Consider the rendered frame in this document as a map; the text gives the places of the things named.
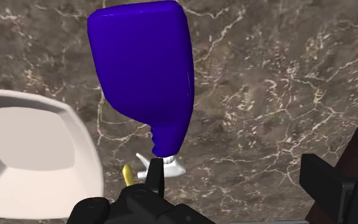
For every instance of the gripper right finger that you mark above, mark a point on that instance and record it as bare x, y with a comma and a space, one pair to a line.
324, 183

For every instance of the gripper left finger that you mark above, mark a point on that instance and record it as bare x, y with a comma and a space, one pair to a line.
136, 201

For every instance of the white square bowl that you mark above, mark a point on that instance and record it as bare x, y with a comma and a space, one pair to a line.
36, 173

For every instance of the blue spray bottle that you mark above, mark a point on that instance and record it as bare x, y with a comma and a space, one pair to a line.
144, 68

